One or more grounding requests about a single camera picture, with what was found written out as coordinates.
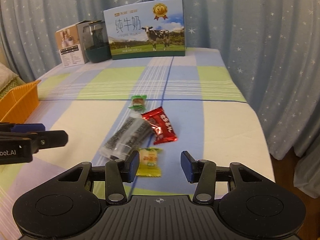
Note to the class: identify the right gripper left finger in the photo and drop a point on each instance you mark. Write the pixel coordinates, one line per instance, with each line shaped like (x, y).
(118, 172)

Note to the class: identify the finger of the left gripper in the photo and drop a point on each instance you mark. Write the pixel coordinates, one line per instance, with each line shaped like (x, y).
(27, 128)
(48, 139)

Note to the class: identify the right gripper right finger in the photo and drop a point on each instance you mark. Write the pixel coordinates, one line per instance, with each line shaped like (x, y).
(203, 173)

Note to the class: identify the yellow candy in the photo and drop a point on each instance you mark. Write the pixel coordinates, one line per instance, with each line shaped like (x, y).
(148, 162)

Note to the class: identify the clear black-print snack packet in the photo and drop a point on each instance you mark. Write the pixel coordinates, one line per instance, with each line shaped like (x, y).
(128, 138)

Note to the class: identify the red foil snack packet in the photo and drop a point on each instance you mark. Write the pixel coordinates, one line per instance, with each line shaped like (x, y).
(161, 126)

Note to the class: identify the green candy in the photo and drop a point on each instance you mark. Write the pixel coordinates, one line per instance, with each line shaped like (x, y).
(138, 102)

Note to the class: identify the orange plastic tray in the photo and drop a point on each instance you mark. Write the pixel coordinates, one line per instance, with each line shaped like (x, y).
(18, 104)

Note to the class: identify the green zigzag cushion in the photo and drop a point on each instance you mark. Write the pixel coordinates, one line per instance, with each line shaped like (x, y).
(6, 86)

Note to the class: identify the beige cushion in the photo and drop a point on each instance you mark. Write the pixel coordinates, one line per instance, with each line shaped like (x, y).
(6, 74)

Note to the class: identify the checkered tablecloth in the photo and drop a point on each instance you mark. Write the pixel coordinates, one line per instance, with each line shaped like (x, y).
(205, 97)

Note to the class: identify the white product box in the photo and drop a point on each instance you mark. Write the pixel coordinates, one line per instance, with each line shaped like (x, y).
(70, 44)

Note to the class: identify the dark green glass jar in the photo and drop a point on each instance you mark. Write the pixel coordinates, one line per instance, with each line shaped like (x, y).
(95, 41)

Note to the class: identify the milk carton gift box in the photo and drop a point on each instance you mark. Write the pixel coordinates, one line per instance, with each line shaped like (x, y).
(152, 28)

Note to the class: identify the blue star curtain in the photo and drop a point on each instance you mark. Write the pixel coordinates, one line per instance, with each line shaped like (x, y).
(271, 48)

